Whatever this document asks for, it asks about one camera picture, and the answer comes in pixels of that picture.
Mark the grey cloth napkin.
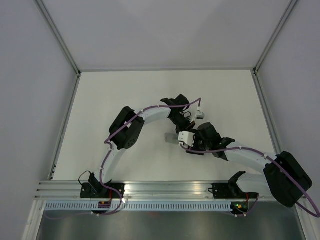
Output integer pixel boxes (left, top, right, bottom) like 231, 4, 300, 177
164, 132, 179, 144

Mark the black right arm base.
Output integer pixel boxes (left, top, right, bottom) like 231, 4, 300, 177
207, 181, 258, 200

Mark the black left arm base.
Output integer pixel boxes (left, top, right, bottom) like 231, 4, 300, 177
80, 182, 125, 199

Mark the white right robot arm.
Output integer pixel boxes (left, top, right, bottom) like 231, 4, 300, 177
178, 122, 313, 208

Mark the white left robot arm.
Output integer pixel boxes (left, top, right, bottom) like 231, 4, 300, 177
88, 94, 202, 198

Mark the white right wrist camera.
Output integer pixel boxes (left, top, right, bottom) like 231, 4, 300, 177
178, 131, 195, 147

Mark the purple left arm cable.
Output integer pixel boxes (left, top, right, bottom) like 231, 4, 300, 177
44, 97, 203, 221

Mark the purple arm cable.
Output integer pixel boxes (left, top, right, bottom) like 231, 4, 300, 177
179, 144, 320, 218
44, 97, 203, 221

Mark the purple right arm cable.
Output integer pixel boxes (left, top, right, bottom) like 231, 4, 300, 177
179, 144, 320, 218

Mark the aluminium front rail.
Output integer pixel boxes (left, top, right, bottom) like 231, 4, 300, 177
34, 181, 308, 202

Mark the white slotted cable duct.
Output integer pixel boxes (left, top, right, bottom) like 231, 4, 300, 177
44, 200, 232, 212

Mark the aluminium right frame post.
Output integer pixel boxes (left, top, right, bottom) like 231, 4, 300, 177
252, 0, 301, 73

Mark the aluminium frame post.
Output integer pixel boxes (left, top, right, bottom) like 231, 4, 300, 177
34, 0, 82, 77
252, 0, 301, 73

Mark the aluminium left frame post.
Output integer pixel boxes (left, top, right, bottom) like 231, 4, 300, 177
34, 0, 82, 77

